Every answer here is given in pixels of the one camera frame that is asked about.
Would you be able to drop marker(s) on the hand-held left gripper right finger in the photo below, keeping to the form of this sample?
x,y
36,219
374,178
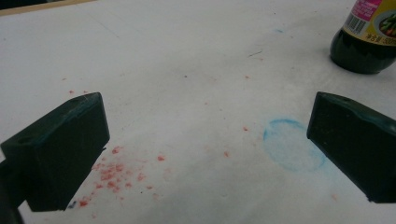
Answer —
x,y
358,146

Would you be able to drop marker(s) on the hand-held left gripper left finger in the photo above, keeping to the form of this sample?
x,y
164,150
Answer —
x,y
59,155

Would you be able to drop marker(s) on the dark sauce bottle yellow label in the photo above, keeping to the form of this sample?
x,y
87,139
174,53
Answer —
x,y
362,51

